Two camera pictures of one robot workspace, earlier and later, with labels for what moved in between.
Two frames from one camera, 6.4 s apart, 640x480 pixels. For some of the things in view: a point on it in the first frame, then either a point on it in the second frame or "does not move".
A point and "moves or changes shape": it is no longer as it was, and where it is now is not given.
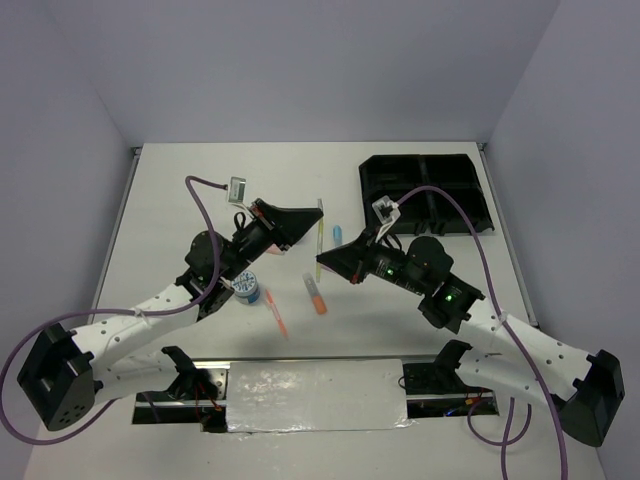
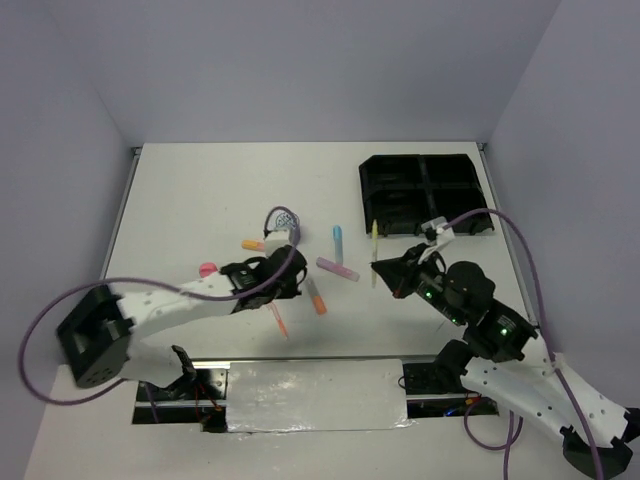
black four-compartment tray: x=430 y=211 does not move
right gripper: x=353 y=259 -> x=397 y=272
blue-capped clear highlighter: x=337 y=235 does not move
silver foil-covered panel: x=316 y=396 does not move
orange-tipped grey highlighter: x=319 y=304 does not move
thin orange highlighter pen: x=277 y=315 does not move
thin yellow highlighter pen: x=319 y=240 moves or changes shape
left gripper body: x=250 y=244 -> x=284 y=290
